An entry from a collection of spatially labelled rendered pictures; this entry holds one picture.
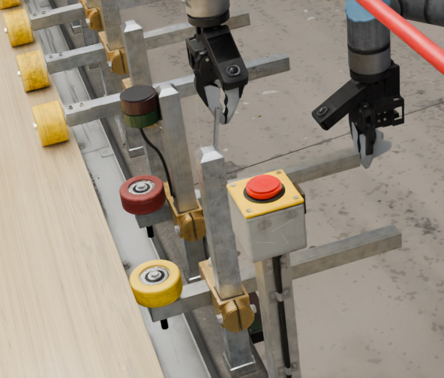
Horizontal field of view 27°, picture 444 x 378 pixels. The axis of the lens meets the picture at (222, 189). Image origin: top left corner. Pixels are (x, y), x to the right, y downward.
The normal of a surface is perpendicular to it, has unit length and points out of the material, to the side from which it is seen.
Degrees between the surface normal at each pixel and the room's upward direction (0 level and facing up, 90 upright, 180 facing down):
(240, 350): 90
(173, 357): 0
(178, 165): 90
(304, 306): 0
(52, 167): 0
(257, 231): 90
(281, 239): 90
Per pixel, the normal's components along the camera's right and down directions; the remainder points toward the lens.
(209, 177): 0.30, 0.51
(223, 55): 0.01, -0.44
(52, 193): -0.11, -0.82
